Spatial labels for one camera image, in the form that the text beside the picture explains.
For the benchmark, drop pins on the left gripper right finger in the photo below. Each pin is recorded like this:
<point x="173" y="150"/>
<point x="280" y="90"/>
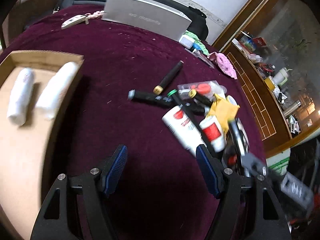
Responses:
<point x="248" y="207"/>

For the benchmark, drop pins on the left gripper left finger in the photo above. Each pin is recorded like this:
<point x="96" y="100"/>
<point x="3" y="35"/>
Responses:
<point x="58" y="217"/>

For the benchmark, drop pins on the white tube red label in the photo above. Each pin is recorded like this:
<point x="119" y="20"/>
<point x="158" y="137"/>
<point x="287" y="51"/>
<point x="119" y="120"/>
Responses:
<point x="183" y="129"/>

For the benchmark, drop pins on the black marker green cap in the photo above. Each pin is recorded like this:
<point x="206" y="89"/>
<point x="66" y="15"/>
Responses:
<point x="175" y="96"/>

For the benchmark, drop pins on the cardboard box tray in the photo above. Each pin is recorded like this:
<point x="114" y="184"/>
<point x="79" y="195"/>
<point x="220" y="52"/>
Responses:
<point x="26" y="151"/>

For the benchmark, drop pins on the steel thermos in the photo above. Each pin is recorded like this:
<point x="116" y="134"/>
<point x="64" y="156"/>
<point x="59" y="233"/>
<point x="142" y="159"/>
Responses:
<point x="293" y="107"/>

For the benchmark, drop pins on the maroon bed cover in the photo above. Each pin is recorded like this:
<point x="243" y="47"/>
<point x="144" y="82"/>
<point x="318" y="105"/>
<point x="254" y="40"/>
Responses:
<point x="161" y="193"/>

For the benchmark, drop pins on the white bottle red label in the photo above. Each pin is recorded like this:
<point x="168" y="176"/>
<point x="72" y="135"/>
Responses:
<point x="213" y="130"/>

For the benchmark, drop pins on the yellow envelope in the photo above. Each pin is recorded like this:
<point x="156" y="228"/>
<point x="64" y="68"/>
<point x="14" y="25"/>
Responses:
<point x="224" y="111"/>

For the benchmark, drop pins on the white kettle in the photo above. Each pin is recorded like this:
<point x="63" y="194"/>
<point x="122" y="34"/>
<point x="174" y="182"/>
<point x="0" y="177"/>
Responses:
<point x="281" y="77"/>

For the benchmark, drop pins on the clear bag red item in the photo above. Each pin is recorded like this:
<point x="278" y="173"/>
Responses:
<point x="206" y="88"/>

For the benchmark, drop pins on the black marker yellow cap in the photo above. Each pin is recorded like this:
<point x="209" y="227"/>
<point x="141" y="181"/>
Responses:
<point x="194" y="94"/>

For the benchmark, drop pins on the pink cloth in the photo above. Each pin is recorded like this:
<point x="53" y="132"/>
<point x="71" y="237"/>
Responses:
<point x="223" y="63"/>

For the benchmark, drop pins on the black marker white cap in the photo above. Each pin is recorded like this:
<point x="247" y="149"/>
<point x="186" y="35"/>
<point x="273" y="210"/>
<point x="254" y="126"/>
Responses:
<point x="150" y="99"/>

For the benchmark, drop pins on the wooden shelf unit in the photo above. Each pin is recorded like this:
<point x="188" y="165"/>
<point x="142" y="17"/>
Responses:
<point x="274" y="48"/>

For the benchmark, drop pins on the black marker gold cap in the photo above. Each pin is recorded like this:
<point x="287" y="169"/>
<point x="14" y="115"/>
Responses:
<point x="168" y="78"/>

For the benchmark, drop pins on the clear plastic package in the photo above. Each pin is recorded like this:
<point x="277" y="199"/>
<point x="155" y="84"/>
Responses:
<point x="198" y="54"/>

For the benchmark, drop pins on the green cloth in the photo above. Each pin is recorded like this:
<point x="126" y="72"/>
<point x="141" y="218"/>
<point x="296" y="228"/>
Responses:
<point x="198" y="41"/>

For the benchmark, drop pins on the blue small object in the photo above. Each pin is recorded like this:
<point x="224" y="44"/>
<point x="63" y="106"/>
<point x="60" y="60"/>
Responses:
<point x="197" y="47"/>

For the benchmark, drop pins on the white small box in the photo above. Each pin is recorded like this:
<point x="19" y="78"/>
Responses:
<point x="186" y="41"/>

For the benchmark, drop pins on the white remote control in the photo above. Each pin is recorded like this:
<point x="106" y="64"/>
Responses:
<point x="74" y="21"/>

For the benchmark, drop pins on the brown armchair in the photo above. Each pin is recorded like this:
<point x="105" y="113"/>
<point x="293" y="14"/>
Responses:
<point x="23" y="14"/>

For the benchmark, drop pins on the grey shoe box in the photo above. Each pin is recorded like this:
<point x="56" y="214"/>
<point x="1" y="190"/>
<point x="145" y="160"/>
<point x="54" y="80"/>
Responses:
<point x="149" y="15"/>

